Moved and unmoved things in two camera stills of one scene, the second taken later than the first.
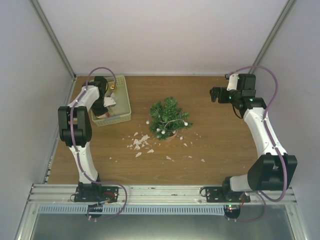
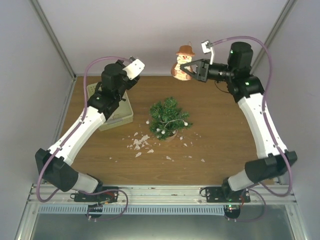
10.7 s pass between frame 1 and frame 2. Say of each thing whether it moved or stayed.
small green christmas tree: stayed
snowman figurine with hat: moved
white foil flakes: stayed
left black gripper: moved
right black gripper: moved
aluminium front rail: stayed
